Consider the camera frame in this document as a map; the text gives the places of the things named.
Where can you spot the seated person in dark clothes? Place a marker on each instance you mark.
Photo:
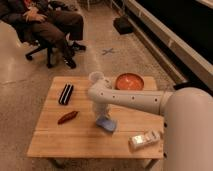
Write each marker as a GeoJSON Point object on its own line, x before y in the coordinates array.
{"type": "Point", "coordinates": [33, 20]}

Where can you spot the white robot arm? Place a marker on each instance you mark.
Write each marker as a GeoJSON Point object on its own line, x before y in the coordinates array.
{"type": "Point", "coordinates": [188, 118]}

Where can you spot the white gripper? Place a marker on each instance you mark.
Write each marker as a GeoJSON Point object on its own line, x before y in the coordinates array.
{"type": "Point", "coordinates": [100, 110]}

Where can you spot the wooden table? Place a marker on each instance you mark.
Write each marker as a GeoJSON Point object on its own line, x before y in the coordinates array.
{"type": "Point", "coordinates": [81, 137]}

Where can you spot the reddish brown sausage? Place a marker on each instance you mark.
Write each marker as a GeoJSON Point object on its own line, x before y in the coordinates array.
{"type": "Point", "coordinates": [67, 117]}

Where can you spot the orange bowl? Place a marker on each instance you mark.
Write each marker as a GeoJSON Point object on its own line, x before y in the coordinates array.
{"type": "Point", "coordinates": [129, 81]}

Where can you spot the black office chair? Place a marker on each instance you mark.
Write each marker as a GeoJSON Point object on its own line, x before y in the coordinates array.
{"type": "Point", "coordinates": [40, 46]}

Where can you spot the black bag on floor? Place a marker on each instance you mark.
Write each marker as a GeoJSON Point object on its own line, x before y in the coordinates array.
{"type": "Point", "coordinates": [122, 25]}

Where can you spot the long wall bench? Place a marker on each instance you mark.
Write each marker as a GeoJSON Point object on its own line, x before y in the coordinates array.
{"type": "Point", "coordinates": [181, 30]}

